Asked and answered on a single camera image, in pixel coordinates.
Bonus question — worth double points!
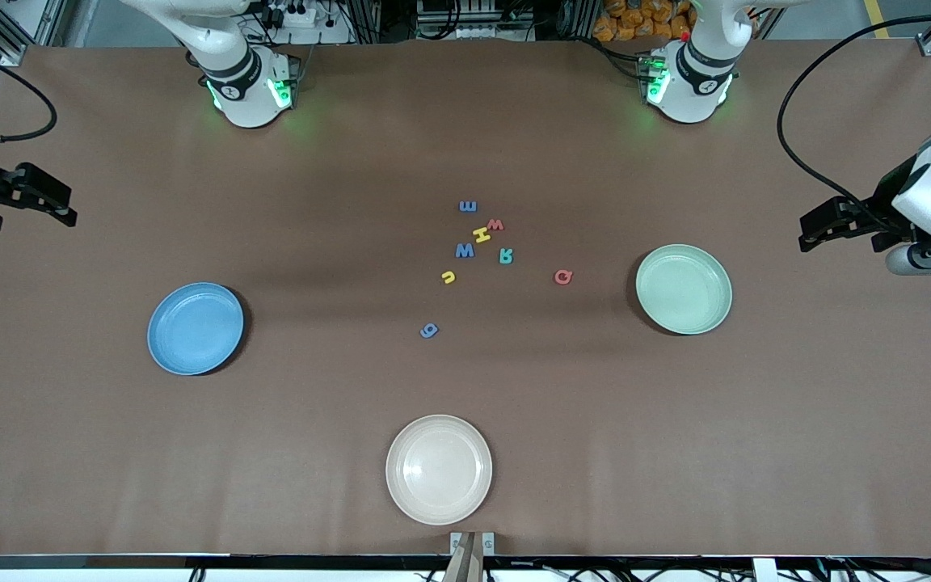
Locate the green plate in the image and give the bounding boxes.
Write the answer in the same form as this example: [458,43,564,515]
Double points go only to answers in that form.
[635,243,734,336]

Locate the white power strip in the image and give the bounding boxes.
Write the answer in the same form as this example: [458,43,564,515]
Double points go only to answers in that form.
[259,0,319,29]

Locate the orange bags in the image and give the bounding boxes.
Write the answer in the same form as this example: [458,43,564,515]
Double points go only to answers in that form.
[592,0,694,43]

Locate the tangled floor cables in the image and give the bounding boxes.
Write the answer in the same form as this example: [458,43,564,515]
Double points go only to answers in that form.
[821,543,931,582]

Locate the blue plate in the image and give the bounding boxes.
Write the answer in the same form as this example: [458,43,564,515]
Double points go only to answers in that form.
[147,281,246,377]

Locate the metal table edge bracket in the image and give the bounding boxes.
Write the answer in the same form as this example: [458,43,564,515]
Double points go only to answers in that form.
[449,531,495,582]

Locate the metal equipment rack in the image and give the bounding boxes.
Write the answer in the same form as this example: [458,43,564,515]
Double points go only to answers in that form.
[415,0,543,41]

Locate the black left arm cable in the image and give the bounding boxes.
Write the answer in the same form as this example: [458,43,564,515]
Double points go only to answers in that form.
[777,14,931,231]

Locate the beige plate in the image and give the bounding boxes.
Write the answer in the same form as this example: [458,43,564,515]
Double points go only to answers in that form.
[385,414,494,526]

